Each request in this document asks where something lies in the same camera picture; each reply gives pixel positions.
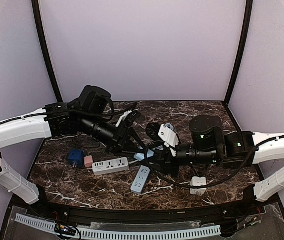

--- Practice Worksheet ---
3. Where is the light blue USB charger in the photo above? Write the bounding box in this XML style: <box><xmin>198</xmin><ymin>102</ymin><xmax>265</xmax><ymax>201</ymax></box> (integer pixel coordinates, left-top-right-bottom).
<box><xmin>134</xmin><ymin>153</ymin><xmax>145</xmax><ymax>162</ymax></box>

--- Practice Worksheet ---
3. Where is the white cube socket adapter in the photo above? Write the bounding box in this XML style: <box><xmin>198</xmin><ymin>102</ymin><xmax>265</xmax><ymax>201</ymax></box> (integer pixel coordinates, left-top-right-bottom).
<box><xmin>190</xmin><ymin>176</ymin><xmax>207</xmax><ymax>197</ymax></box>

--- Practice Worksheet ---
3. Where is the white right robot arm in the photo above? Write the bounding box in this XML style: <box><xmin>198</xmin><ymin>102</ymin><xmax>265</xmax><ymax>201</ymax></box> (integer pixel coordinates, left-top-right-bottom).
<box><xmin>145</xmin><ymin>115</ymin><xmax>284</xmax><ymax>203</ymax></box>

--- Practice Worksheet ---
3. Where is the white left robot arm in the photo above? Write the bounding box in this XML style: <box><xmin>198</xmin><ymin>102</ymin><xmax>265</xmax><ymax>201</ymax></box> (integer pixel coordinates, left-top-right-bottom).
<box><xmin>0</xmin><ymin>85</ymin><xmax>144</xmax><ymax>206</ymax></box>

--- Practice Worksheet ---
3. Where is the white power strip with USB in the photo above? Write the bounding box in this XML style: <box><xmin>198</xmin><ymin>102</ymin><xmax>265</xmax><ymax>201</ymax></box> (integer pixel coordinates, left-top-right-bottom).
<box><xmin>92</xmin><ymin>157</ymin><xmax>129</xmax><ymax>176</ymax></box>

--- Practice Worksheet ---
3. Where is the light blue power strip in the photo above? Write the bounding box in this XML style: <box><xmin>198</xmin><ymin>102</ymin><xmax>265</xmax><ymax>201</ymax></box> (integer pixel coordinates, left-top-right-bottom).
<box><xmin>130</xmin><ymin>165</ymin><xmax>150</xmax><ymax>195</ymax></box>

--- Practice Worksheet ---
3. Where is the pink USB charger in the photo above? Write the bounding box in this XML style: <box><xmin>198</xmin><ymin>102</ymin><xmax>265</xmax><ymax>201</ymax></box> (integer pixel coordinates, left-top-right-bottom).
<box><xmin>83</xmin><ymin>155</ymin><xmax>94</xmax><ymax>168</ymax></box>

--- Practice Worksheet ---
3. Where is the blue cube socket adapter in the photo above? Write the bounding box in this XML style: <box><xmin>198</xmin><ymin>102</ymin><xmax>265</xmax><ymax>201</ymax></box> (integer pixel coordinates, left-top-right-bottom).
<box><xmin>67</xmin><ymin>149</ymin><xmax>84</xmax><ymax>168</ymax></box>

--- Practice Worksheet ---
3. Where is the small circuit board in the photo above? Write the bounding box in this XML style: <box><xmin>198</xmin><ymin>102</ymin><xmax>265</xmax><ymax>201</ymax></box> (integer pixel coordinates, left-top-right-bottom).
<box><xmin>54</xmin><ymin>224</ymin><xmax>77</xmax><ymax>236</ymax></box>

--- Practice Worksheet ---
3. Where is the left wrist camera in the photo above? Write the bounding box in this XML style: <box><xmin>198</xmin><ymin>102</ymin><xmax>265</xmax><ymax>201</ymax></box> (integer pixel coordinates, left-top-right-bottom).
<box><xmin>115</xmin><ymin>110</ymin><xmax>141</xmax><ymax>128</ymax></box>

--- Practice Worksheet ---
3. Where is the white slotted cable duct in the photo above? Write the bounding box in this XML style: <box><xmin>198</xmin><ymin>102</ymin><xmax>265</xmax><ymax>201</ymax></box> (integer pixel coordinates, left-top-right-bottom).
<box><xmin>14</xmin><ymin>213</ymin><xmax>221</xmax><ymax>240</ymax></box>

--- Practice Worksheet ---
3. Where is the black frame rail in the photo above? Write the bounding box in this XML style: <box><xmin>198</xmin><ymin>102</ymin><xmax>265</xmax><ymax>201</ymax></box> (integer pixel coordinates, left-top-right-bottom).
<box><xmin>0</xmin><ymin>196</ymin><xmax>284</xmax><ymax>240</ymax></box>

